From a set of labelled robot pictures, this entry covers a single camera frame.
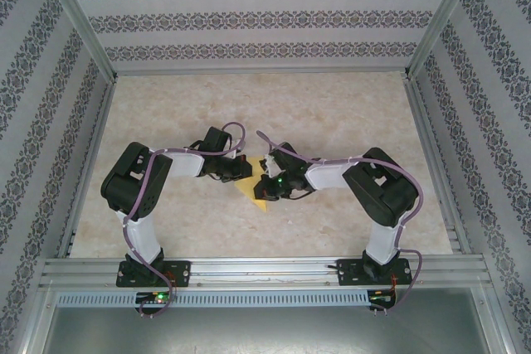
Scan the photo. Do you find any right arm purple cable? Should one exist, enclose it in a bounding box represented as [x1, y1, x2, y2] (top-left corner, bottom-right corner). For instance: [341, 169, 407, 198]
[256, 129, 425, 316]

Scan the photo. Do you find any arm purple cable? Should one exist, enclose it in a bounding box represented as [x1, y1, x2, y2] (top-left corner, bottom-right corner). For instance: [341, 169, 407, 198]
[256, 129, 425, 316]
[123, 121, 249, 318]

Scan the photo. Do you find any yellow paper sheet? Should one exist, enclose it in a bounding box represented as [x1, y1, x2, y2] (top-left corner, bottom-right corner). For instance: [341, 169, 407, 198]
[232, 156, 270, 213]

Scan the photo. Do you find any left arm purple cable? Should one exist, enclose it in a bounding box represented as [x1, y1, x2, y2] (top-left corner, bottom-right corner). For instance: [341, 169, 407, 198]
[123, 121, 249, 318]

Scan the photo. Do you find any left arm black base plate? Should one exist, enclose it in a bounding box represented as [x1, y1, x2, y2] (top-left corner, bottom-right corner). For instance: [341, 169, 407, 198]
[117, 260, 192, 289]

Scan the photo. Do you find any grey metal sheet panel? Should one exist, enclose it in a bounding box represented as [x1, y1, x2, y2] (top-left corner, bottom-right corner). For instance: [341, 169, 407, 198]
[41, 306, 507, 354]

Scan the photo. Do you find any aluminium frame post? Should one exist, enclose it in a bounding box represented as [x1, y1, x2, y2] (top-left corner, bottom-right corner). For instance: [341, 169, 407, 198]
[403, 0, 487, 81]
[35, 0, 120, 81]

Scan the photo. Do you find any slotted grey cable duct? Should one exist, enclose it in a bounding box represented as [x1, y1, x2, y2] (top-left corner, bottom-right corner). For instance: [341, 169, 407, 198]
[56, 289, 397, 309]

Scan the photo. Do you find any aluminium mounting rail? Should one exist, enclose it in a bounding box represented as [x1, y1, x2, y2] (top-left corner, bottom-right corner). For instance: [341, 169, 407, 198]
[39, 256, 490, 289]

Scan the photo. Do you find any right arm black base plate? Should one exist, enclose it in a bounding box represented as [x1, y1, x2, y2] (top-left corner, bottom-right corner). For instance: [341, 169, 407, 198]
[338, 258, 414, 288]

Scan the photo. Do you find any aluminium side rail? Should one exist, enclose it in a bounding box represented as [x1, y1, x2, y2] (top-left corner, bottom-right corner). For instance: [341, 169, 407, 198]
[56, 75, 121, 258]
[404, 75, 472, 255]

